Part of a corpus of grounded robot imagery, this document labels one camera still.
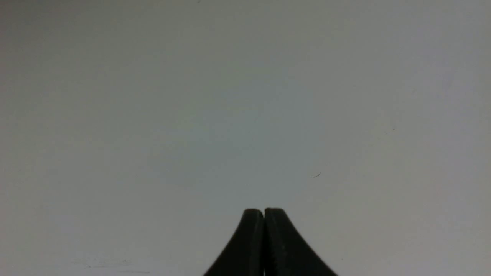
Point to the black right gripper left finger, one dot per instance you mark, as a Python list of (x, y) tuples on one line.
[(242, 256)]

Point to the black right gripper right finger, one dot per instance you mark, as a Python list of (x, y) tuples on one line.
[(286, 252)]

